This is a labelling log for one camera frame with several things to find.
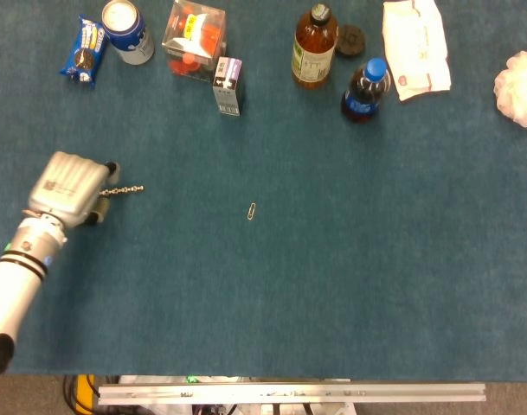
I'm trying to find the cola bottle with blue cap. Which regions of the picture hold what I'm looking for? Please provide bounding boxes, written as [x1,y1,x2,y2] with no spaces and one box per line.
[341,57,392,124]

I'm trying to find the yellow and black cables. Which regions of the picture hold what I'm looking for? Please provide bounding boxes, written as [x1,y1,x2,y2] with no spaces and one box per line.
[62,373,100,415]

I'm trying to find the white tissue pack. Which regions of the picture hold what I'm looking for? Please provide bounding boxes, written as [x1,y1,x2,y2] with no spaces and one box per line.
[382,0,453,103]

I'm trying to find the blue and white can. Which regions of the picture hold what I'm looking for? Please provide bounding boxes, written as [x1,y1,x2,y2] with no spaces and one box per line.
[100,0,156,67]

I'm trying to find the black round puck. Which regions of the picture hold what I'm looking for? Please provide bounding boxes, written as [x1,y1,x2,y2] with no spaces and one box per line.
[335,23,368,57]

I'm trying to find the amber tea bottle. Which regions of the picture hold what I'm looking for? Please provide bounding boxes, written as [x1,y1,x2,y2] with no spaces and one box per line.
[291,3,338,90]

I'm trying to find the small purple and white box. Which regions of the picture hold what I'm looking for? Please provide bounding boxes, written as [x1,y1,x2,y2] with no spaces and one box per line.
[212,56,243,117]

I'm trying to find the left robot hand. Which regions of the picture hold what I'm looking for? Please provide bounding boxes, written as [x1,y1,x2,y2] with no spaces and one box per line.
[22,150,122,230]

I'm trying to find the blue Oreo cookie pack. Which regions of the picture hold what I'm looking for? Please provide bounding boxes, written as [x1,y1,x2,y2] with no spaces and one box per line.
[59,15,108,89]

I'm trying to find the silver bead chain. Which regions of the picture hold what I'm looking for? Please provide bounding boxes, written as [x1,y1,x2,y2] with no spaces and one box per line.
[99,184,145,196]

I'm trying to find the clear box with orange items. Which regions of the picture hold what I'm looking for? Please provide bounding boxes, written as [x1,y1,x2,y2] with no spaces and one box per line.
[161,0,228,82]

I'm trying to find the aluminium extrusion rail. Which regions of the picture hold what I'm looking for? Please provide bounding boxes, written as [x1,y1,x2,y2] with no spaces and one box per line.
[97,381,487,405]

